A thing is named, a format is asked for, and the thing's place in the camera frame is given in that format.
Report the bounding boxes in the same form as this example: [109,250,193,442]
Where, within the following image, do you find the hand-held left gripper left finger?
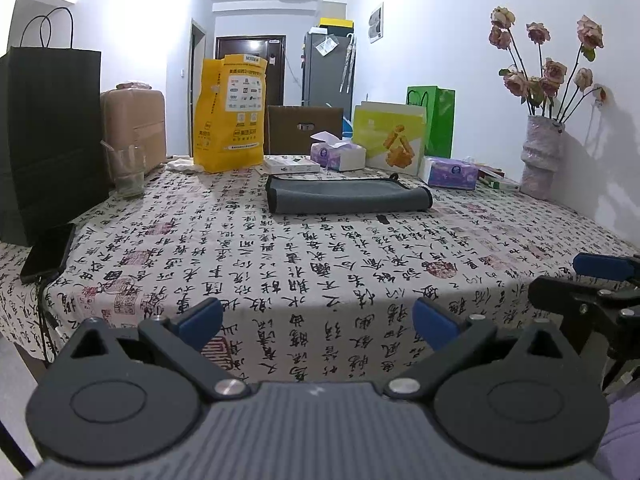
[55,297,251,403]

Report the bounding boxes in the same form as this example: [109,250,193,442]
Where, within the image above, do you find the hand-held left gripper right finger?
[385,297,581,403]

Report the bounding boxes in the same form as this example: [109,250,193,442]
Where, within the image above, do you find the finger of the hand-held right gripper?
[527,275,640,314]
[572,252,640,283]

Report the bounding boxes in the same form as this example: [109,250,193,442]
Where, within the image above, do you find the grey towel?
[265,173,433,215]

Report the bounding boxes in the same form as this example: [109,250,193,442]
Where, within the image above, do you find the person's purple clothing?
[595,389,640,480]

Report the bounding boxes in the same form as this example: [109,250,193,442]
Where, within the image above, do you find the white textured vase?
[520,115,566,200]

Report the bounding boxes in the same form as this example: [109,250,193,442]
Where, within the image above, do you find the small red green box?
[475,164,522,192]

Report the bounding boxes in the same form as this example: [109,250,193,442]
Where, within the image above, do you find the purple tissue box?
[419,156,479,191]
[310,131,367,172]

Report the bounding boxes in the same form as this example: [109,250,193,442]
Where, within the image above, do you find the white crumpled cloth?
[166,157,206,175]

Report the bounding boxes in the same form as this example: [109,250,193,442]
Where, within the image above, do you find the clear glass cup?
[101,141,147,199]

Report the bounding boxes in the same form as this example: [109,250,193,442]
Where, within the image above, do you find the black smartphone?
[20,223,77,284]

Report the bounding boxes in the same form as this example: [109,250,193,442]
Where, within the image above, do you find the yellow printed bag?
[193,54,267,174]

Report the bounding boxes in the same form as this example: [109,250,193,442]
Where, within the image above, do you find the white flat box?
[262,156,321,174]

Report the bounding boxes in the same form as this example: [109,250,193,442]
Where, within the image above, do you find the yellow-green gift bag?
[351,101,427,177]

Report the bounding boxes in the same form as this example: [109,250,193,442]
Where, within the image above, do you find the dried pink roses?
[489,6,605,124]

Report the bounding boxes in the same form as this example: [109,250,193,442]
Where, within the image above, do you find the green gift bag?
[406,86,456,160]

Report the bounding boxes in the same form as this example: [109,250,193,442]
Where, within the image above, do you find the brown storage box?
[266,105,345,156]

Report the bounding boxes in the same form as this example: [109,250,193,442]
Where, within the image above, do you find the pink suitcase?
[100,82,168,171]

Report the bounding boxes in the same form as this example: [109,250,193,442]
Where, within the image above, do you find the black paper bag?
[0,7,109,247]

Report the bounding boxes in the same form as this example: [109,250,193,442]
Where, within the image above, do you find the dark brown door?
[216,35,287,107]

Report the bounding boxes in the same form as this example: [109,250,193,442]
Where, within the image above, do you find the grey refrigerator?
[301,30,355,109]

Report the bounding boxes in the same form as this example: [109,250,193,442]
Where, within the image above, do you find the hanging folded umbrella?
[339,35,359,94]

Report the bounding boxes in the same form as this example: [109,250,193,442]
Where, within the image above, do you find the yellow box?
[319,17,354,35]

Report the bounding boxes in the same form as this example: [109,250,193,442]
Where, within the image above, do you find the side door frame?
[189,19,207,157]

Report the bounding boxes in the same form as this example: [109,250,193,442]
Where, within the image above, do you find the wall picture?
[367,2,385,44]

